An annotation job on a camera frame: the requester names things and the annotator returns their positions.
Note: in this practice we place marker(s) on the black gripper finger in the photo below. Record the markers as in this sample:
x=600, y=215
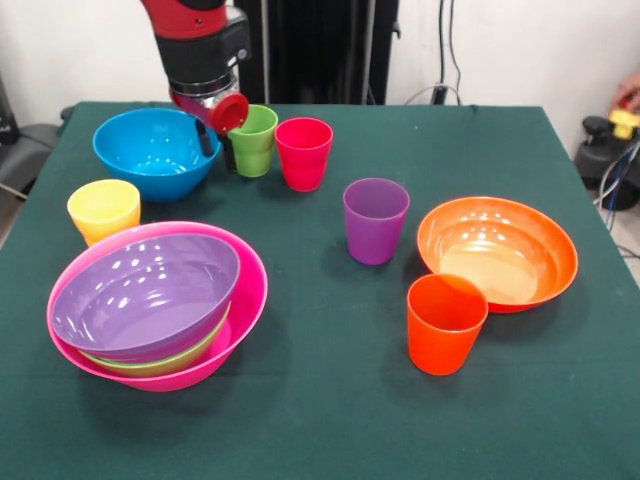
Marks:
x=205, y=140
x=229, y=155

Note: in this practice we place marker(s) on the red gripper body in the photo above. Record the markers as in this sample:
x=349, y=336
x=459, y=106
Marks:
x=227, y=115

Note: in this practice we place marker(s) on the blue bowl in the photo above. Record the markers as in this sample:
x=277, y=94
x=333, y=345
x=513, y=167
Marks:
x=150, y=150

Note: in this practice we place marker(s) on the pink bowl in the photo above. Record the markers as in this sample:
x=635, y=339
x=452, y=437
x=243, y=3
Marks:
x=245, y=295

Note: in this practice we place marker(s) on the purple bowl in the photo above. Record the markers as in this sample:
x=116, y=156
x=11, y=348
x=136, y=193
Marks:
x=150, y=300

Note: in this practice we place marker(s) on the green bowl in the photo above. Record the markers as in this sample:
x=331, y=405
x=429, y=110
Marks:
x=165, y=368

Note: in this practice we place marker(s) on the orange bowl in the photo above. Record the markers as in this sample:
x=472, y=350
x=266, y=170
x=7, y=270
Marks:
x=500, y=250

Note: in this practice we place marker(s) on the yellow and black tool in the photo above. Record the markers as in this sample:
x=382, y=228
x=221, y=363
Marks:
x=625, y=122

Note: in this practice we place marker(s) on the person's hand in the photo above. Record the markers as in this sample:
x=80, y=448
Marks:
x=632, y=92

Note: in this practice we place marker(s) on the green cup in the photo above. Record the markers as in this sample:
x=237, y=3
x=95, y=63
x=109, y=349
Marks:
x=255, y=164
x=255, y=125

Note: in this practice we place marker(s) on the red cup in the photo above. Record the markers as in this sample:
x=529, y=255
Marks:
x=303, y=160

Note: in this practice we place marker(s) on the yellow cup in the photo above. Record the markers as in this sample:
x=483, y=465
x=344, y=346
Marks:
x=102, y=210

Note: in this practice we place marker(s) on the purple cup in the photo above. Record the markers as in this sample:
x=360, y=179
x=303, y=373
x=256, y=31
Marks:
x=375, y=235

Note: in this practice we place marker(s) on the black equipment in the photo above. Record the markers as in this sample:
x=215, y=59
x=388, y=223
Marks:
x=35, y=140

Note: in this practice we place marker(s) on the black plug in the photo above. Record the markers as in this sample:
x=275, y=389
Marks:
x=439, y=95

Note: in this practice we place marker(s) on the orange cup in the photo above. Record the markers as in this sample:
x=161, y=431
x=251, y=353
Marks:
x=442, y=340

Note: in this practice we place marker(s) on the dark green tablecloth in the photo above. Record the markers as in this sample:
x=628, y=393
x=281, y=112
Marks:
x=525, y=400

